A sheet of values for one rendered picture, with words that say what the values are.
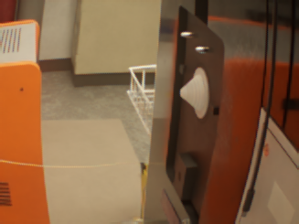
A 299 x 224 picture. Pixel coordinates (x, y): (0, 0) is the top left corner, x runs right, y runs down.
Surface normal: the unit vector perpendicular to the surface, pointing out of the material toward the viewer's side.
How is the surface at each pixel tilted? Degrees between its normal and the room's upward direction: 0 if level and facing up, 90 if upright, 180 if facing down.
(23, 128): 90
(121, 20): 90
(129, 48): 90
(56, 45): 90
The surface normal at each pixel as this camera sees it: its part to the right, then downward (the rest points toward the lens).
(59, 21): 0.22, 0.40
